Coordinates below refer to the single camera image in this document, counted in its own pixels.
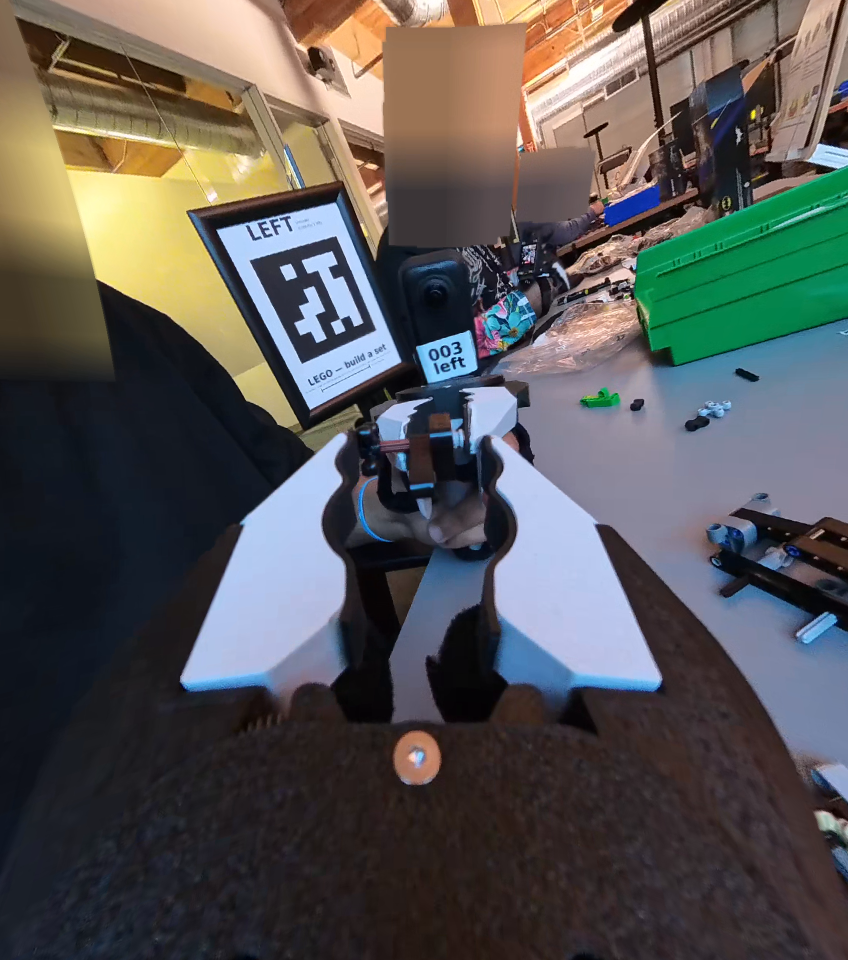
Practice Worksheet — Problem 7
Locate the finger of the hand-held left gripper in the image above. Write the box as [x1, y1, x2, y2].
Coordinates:
[375, 399, 434, 445]
[467, 384, 520, 456]

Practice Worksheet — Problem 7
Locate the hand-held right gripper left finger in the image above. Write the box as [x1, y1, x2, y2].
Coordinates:
[180, 431, 361, 702]

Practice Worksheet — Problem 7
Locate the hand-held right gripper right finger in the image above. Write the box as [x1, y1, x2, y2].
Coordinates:
[476, 435, 664, 723]

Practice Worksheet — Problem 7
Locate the small black lego subassembly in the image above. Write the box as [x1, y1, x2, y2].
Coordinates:
[355, 412, 470, 501]

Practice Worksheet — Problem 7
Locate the white lego truck model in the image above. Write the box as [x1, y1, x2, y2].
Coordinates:
[707, 492, 848, 673]

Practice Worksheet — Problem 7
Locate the dark tall lego box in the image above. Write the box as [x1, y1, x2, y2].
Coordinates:
[667, 63, 778, 219]

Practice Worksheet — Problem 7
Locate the person's left hand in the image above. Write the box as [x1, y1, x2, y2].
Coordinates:
[392, 495, 489, 552]

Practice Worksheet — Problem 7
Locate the blue wristband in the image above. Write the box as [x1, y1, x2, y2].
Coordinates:
[353, 477, 395, 544]

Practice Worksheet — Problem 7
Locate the clear plastic bag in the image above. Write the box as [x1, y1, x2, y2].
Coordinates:
[495, 300, 643, 376]

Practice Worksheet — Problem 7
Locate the framed marker sign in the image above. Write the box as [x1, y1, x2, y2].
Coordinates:
[187, 180, 415, 433]

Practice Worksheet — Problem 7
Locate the small blue storage bin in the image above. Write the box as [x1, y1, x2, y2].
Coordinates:
[604, 183, 664, 226]

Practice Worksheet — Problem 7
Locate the person's clothed body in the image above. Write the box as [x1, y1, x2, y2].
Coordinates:
[0, 277, 314, 960]

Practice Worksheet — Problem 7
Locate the green plastic bin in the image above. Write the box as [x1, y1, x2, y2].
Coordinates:
[632, 150, 848, 367]

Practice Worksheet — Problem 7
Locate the tall white display sheet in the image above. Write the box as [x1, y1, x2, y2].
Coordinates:
[769, 0, 848, 163]

